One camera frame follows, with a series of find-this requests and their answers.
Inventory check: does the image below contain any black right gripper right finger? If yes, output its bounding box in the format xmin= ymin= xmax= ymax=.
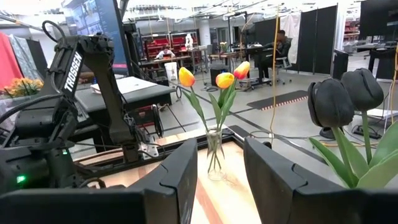
xmin=243 ymin=137 xmax=398 ymax=224

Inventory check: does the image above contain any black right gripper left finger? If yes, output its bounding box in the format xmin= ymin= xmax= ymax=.
xmin=0 ymin=138 xmax=199 ymax=224

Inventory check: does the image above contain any clear slender glass vase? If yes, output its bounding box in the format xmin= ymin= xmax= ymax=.
xmin=205 ymin=126 xmax=226 ymax=182

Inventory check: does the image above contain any black floor stand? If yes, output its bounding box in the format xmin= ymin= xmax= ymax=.
xmin=319 ymin=125 xmax=343 ymax=140

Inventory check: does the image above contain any silver mounting plate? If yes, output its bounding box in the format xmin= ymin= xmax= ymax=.
xmin=138 ymin=141 xmax=159 ymax=161

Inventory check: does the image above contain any yellow flower bunch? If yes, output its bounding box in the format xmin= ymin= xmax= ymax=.
xmin=2 ymin=77 xmax=45 ymax=98

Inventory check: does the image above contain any black power strip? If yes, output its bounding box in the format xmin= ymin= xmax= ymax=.
xmin=351 ymin=123 xmax=384 ymax=140

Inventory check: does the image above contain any red tool case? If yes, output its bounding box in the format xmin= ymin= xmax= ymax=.
xmin=132 ymin=105 xmax=156 ymax=125

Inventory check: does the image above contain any red hanging cloth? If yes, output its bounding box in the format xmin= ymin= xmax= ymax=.
xmin=0 ymin=30 xmax=24 ymax=90

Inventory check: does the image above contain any grey patterned cloth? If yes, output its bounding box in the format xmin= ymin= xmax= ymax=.
xmin=8 ymin=33 xmax=43 ymax=82

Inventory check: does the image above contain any black hazard striped mat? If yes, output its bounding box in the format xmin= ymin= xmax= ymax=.
xmin=246 ymin=90 xmax=309 ymax=111

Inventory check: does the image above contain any grey side desk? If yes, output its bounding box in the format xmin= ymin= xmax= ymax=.
xmin=74 ymin=76 xmax=177 ymax=114

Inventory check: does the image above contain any white booklet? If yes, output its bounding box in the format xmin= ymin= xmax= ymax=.
xmin=90 ymin=75 xmax=159 ymax=95

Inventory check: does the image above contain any computer monitor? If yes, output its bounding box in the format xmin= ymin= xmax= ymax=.
xmin=61 ymin=0 xmax=130 ymax=77

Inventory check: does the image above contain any white waste bin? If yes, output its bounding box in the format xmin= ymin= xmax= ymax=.
xmin=164 ymin=61 xmax=179 ymax=82

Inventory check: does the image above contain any person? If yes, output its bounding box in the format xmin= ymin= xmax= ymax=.
xmin=262 ymin=29 xmax=293 ymax=80
xmin=155 ymin=45 xmax=177 ymax=60

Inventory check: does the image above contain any black partition panel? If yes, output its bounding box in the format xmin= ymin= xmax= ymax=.
xmin=297 ymin=4 xmax=339 ymax=76

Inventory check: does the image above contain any black standing desk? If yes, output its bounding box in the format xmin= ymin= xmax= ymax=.
xmin=230 ymin=43 xmax=276 ymax=93

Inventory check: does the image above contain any red storage rack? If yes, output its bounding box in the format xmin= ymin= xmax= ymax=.
xmin=144 ymin=34 xmax=189 ymax=60

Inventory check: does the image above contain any white hanging cloth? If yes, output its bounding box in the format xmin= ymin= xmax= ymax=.
xmin=279 ymin=11 xmax=302 ymax=65

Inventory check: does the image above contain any black aluminium table frame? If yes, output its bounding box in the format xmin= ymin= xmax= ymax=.
xmin=70 ymin=123 xmax=328 ymax=180

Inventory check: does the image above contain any yellow hanging cable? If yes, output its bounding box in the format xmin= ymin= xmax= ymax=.
xmin=267 ymin=4 xmax=280 ymax=146

